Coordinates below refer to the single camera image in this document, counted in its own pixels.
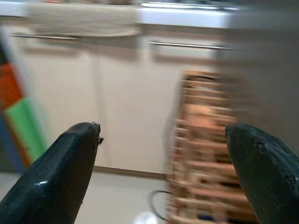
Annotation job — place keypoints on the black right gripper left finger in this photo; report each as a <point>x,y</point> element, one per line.
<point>56,172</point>

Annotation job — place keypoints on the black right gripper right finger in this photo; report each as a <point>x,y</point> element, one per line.
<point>268,172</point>

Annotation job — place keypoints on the grey mini fridge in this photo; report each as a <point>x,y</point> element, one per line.
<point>264,70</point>

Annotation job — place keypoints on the green foam mat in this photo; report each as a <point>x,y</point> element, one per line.
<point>28,128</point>

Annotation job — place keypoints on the blue foam mat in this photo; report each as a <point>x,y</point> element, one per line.
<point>9,144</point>

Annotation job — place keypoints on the wooden slatted rack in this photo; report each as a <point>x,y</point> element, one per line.
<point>203,149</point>

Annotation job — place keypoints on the red foam mat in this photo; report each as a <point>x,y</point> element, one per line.
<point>9,86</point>

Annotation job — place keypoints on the beige kitchen cabinet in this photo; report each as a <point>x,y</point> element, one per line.
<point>130,105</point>

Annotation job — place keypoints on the beige counter cloth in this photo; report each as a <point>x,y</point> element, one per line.
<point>81,21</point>

